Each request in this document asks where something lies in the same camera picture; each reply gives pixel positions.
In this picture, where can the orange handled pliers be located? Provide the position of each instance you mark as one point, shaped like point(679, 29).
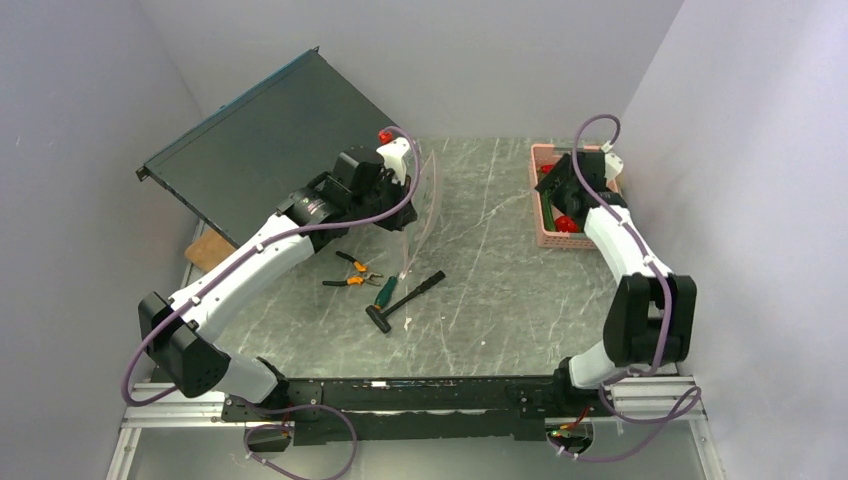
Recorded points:
point(362, 274)

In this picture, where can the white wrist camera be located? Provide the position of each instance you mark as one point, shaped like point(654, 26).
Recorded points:
point(613, 164)
point(397, 154)

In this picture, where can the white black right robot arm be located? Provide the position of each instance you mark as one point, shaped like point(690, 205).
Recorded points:
point(650, 321)

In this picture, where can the wooden block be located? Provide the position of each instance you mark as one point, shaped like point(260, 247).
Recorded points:
point(208, 251)

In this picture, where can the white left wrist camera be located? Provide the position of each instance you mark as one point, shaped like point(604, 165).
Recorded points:
point(397, 154)

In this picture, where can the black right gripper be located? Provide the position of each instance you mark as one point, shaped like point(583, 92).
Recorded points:
point(561, 171)

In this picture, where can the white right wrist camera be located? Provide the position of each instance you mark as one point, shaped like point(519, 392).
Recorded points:
point(613, 164)

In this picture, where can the green handled screwdriver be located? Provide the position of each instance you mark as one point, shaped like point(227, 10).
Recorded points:
point(384, 296)

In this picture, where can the aluminium frame rail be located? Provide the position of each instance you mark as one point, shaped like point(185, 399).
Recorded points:
point(174, 411)

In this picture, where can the green cucumber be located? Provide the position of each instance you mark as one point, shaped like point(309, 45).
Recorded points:
point(547, 215)

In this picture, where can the clear zip top bag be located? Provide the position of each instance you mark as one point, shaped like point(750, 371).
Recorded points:
point(427, 202)

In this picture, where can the dark flat network switch box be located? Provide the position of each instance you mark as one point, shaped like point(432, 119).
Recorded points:
point(236, 166)

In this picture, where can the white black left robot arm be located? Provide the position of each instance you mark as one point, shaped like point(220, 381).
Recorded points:
point(179, 332)

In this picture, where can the pink plastic basket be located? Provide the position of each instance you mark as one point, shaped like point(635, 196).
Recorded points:
point(547, 154)

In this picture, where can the black hammer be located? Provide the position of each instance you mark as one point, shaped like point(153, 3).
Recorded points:
point(379, 316)

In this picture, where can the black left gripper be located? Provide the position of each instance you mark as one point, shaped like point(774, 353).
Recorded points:
point(400, 219)

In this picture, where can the red tomato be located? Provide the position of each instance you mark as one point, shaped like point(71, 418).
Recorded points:
point(565, 224)

